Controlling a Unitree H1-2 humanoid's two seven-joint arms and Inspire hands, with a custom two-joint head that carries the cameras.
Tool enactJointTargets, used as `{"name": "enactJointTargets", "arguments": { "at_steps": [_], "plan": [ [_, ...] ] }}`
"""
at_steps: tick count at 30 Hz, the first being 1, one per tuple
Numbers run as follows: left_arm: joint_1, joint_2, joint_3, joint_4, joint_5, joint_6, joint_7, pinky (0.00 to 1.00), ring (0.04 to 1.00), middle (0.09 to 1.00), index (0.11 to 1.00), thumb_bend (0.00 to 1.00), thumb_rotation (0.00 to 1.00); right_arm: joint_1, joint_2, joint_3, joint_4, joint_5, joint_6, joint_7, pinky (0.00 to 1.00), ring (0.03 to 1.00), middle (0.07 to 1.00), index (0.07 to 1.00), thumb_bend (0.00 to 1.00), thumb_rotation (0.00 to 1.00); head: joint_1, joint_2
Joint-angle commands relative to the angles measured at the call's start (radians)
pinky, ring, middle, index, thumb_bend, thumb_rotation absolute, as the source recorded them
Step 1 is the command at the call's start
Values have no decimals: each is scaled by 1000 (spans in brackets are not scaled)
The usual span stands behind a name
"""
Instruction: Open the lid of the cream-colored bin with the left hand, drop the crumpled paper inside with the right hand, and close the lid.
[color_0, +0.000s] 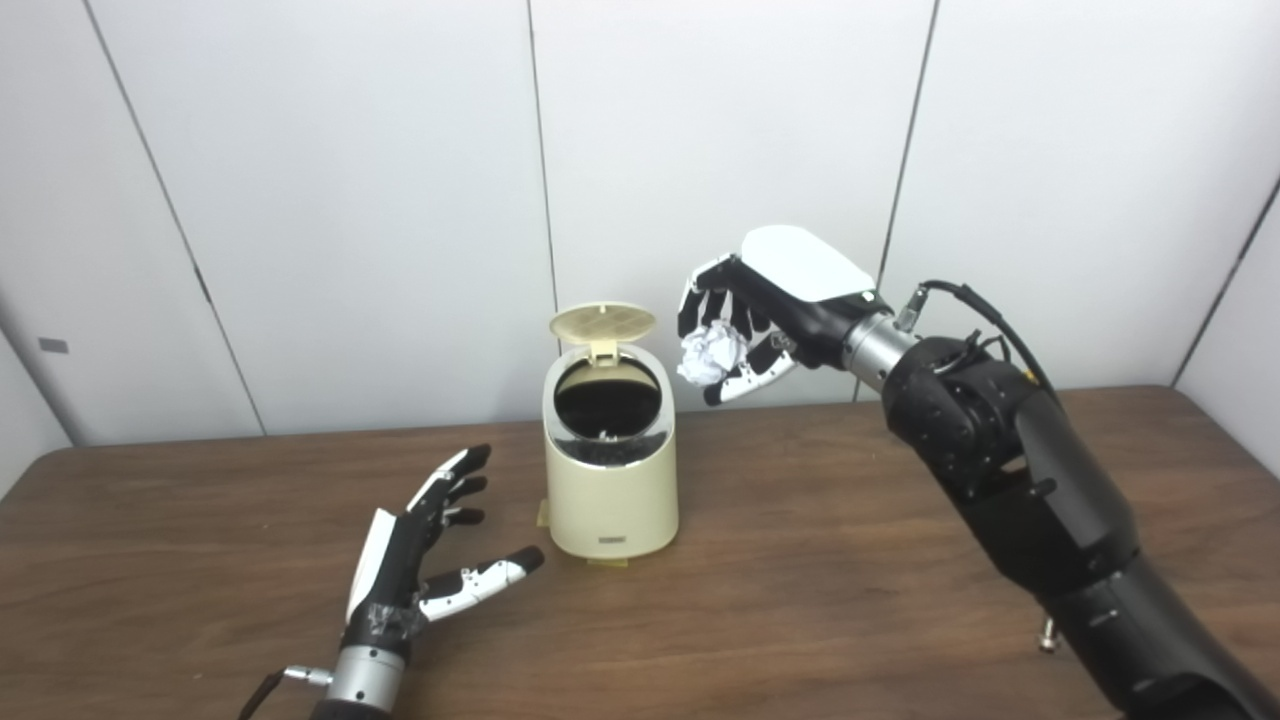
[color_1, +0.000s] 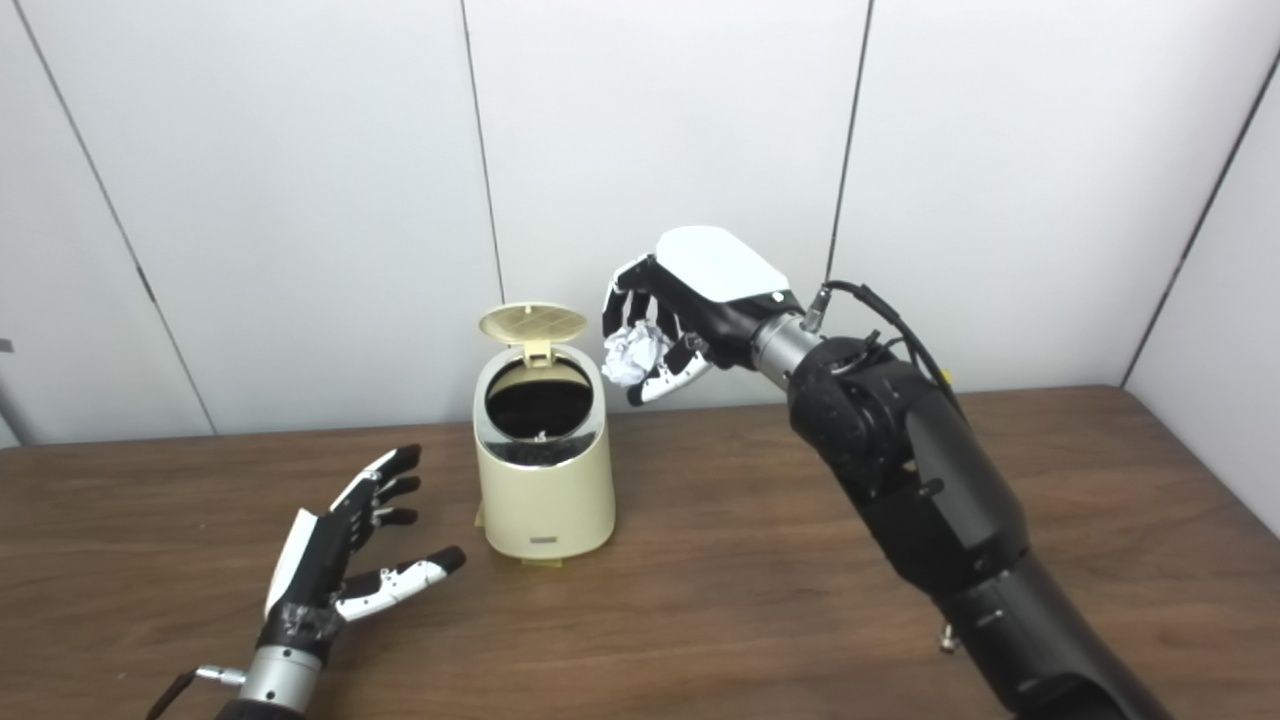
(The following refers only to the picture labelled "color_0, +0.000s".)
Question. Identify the white and black left hand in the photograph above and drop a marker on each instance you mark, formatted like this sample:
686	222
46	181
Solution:
395	570

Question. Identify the white and black right hand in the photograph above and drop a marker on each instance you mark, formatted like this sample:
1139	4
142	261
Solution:
800	280

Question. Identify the white paper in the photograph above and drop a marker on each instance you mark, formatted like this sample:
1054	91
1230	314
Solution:
712	352

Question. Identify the cream round bin lid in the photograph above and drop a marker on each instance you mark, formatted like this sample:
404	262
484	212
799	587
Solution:
602	322

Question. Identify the cream-colored bin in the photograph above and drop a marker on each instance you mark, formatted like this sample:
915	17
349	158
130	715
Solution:
610	500

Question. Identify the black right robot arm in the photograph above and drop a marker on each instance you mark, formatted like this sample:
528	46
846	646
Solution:
1040	480

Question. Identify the yellow tape piece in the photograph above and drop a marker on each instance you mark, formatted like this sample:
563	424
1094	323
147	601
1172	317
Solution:
608	562
543	513

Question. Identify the grey wall tag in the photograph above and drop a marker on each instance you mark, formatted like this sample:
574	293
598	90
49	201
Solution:
53	346

